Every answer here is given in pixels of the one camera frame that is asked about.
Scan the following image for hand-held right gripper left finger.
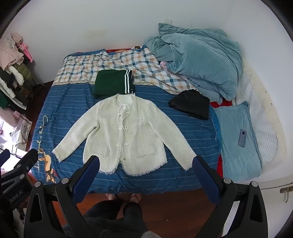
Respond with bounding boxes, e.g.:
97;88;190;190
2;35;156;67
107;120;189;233
24;156;101;238

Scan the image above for white quilted mattress pad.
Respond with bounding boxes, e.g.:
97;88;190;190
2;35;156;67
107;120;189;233
235;59;286;167

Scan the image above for white printed bag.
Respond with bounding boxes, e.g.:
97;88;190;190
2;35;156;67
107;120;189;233
0;110;33;153

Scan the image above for person's right leg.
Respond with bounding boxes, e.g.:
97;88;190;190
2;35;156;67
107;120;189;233
124;193;147;238

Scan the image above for light blue comforter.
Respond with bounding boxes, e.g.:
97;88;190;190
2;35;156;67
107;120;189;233
143;23;243;102

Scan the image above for green folded garment white stripes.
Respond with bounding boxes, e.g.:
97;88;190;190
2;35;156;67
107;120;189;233
93;70;135;100

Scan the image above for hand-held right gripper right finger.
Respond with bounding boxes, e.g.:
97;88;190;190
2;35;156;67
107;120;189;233
192;156;268;238

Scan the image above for white knit cardigan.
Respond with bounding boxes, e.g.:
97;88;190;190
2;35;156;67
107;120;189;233
52;94;197;176

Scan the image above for red sheet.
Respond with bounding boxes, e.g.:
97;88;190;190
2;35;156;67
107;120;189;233
209;101;224;178

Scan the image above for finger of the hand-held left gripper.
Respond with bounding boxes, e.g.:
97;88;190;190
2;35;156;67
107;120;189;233
0;149;39;188
0;150;11;168

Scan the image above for light blue pillow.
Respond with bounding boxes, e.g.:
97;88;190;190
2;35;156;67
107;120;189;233
212;101;262;182

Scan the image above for black folded garment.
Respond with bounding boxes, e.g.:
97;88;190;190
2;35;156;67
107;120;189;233
168;89;210;120

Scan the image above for clothes rack with clothes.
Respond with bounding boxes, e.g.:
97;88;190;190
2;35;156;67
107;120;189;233
0;32;38;110

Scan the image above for blue smartphone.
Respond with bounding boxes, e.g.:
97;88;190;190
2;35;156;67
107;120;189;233
238;129;247;147

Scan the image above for blue striped plaid bedsheet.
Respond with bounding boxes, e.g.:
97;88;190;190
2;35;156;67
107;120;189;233
31;48;222;195

